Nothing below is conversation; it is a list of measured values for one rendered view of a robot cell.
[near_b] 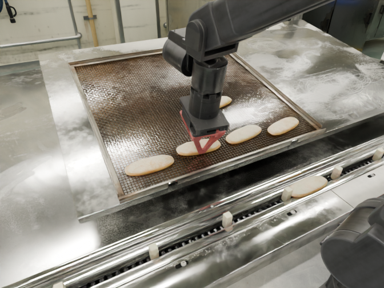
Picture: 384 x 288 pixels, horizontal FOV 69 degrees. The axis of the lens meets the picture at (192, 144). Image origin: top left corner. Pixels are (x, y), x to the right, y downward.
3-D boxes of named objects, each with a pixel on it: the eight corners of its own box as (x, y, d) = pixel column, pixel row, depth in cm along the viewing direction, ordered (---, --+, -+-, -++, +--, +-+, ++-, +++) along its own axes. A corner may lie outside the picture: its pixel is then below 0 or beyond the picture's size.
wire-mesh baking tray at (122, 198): (120, 204, 49) (119, 199, 48) (68, 66, 80) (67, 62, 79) (323, 132, 68) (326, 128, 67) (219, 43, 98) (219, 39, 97)
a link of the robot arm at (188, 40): (202, 26, 38) (244, 16, 42) (154, -2, 44) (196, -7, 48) (192, 99, 46) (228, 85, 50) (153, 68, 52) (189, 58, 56)
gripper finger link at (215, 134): (190, 164, 56) (194, 129, 50) (179, 140, 61) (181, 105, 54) (220, 157, 58) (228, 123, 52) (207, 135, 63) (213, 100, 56)
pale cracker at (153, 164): (127, 180, 53) (127, 176, 52) (122, 166, 55) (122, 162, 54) (176, 166, 56) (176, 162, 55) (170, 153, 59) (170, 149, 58)
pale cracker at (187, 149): (179, 159, 58) (179, 155, 57) (174, 146, 60) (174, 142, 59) (223, 149, 61) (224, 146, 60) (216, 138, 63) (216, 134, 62)
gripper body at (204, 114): (196, 138, 50) (200, 104, 45) (178, 104, 57) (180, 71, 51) (228, 131, 52) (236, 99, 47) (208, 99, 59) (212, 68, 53)
